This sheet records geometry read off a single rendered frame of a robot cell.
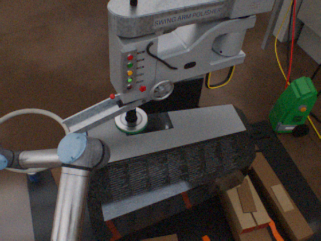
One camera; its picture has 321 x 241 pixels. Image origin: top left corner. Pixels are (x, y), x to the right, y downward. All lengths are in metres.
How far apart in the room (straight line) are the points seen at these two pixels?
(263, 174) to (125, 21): 2.00
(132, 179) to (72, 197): 0.95
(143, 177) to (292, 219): 1.38
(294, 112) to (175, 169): 1.61
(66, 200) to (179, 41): 1.17
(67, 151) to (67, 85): 2.65
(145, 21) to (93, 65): 2.45
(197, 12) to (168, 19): 0.17
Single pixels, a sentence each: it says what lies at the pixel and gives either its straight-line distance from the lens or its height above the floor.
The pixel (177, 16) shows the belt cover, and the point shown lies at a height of 1.69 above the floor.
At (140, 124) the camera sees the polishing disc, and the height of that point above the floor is 0.90.
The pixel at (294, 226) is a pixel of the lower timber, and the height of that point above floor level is 0.12.
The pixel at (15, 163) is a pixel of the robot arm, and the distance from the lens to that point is 1.83.
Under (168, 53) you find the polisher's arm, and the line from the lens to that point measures 2.00.
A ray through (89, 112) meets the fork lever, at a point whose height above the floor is 1.01.
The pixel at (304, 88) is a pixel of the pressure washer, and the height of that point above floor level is 0.56.
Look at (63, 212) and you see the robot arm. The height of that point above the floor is 1.49.
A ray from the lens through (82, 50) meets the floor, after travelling 4.39.
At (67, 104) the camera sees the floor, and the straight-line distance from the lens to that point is 3.73.
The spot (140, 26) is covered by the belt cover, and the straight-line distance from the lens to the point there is 1.76.
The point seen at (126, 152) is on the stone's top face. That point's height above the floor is 0.87.
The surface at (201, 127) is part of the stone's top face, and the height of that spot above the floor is 0.87.
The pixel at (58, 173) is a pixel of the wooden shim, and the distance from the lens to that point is 3.19.
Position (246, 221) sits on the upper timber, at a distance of 2.81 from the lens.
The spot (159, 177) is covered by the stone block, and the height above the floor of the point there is 0.75.
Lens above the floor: 2.66
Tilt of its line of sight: 48 degrees down
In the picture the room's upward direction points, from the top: 7 degrees clockwise
